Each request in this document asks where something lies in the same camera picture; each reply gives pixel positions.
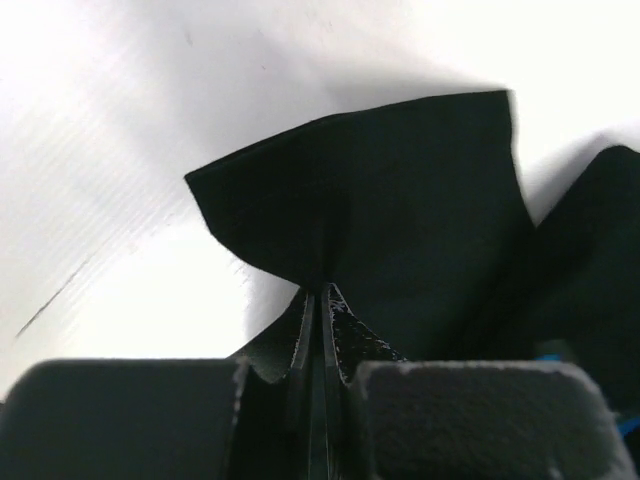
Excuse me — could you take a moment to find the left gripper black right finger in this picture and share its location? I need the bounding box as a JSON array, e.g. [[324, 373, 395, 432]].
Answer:
[[321, 284, 635, 479]]

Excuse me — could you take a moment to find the black graphic t shirt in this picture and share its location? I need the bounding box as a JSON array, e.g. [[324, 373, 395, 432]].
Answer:
[[186, 91, 639, 432]]

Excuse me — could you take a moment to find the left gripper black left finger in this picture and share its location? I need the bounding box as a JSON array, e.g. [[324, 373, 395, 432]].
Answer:
[[1, 291, 315, 479]]

